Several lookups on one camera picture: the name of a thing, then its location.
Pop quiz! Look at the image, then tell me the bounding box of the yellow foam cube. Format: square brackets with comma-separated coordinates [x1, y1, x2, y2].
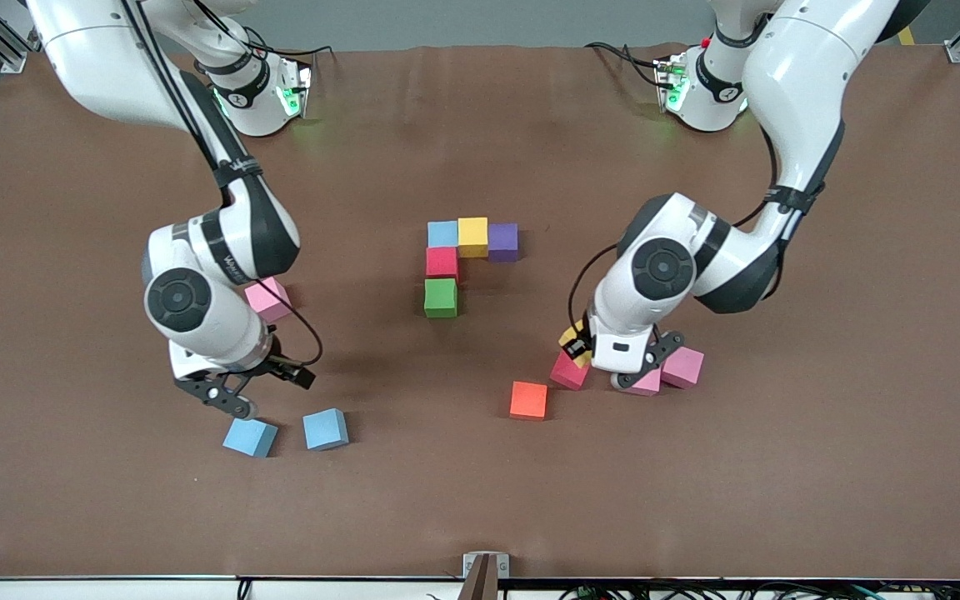
[457, 217, 489, 258]
[559, 319, 593, 369]

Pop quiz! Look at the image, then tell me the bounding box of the red foam cube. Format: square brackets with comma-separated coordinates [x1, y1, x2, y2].
[426, 247, 460, 281]
[549, 350, 592, 391]

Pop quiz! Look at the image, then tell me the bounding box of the orange foam cube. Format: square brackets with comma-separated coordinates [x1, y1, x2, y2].
[509, 381, 549, 421]

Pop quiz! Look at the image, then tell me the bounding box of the purple foam cube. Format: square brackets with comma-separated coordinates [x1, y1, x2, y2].
[488, 222, 521, 263]

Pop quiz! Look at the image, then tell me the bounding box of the green foam cube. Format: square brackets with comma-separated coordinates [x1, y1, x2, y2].
[423, 277, 458, 319]

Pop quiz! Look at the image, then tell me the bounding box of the large table cover sheet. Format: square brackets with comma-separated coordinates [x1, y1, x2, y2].
[0, 46, 960, 580]

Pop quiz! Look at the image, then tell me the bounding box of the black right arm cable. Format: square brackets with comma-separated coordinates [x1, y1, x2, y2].
[122, 0, 324, 369]

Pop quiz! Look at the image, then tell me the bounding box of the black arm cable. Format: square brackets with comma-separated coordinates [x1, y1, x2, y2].
[567, 125, 781, 338]
[122, 0, 324, 369]

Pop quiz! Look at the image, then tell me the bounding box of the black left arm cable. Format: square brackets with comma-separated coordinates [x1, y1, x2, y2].
[567, 125, 781, 338]

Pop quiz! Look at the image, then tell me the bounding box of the silver camera mount bracket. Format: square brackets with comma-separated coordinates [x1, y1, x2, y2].
[462, 552, 511, 600]

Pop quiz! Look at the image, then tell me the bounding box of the black cable on table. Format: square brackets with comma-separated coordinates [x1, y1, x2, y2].
[247, 29, 336, 61]
[582, 40, 664, 87]

